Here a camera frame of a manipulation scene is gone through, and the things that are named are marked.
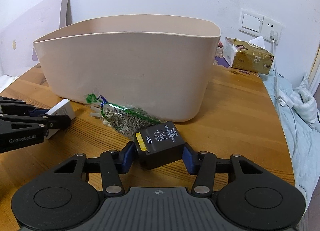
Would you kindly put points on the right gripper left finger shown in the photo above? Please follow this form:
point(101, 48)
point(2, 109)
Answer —
point(112, 164)

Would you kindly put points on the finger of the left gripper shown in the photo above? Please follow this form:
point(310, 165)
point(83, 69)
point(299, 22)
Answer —
point(10, 106)
point(20, 122)

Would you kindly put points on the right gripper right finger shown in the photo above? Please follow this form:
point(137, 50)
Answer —
point(203, 166)

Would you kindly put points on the white narrow box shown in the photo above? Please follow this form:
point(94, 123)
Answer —
point(60, 117)

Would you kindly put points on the black cube box yellow label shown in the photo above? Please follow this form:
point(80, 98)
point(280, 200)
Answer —
point(159, 145)

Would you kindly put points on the seed bag green tie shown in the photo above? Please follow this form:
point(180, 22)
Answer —
point(125, 120)

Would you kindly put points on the pink purple board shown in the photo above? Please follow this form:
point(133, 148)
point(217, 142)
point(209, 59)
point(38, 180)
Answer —
point(17, 51)

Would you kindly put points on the light blue quilt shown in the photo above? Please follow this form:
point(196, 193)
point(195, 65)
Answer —
point(299, 117)

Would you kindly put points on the beige plastic storage bin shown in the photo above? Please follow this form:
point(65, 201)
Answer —
point(160, 63)

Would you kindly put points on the gold tissue box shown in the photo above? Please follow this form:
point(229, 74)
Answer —
point(247, 56)

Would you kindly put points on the bed headboard cream frame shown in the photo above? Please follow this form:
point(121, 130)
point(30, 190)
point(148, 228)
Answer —
point(314, 74)

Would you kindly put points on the white wall switch socket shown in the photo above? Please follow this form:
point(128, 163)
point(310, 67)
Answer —
point(259, 25)

